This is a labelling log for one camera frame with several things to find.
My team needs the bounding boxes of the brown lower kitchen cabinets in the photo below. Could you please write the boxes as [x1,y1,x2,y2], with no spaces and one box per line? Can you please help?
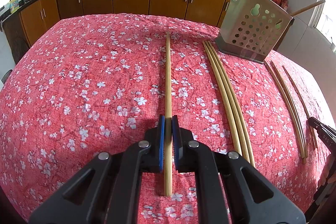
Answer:
[1,0,229,52]

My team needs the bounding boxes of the red floral tablecloth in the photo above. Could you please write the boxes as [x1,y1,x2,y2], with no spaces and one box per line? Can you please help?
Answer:
[1,14,335,223]

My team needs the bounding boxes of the yellow detergent bottle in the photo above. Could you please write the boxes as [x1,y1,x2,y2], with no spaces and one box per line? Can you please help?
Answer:
[9,0,20,14]

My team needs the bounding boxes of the right window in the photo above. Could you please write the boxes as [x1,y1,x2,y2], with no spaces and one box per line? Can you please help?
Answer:
[309,0,335,53]

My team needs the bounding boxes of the perforated metal utensil holder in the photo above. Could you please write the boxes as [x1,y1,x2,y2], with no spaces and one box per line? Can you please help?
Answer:
[215,0,293,64]

